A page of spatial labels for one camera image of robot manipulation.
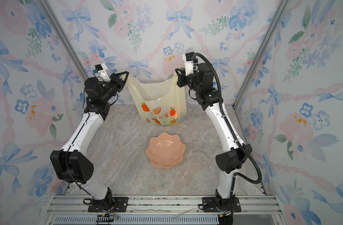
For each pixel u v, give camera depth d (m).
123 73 0.69
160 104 0.77
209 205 0.72
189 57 0.56
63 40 0.80
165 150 0.93
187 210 0.73
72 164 0.43
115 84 0.64
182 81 0.62
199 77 0.53
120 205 0.74
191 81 0.59
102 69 0.64
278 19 0.72
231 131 0.48
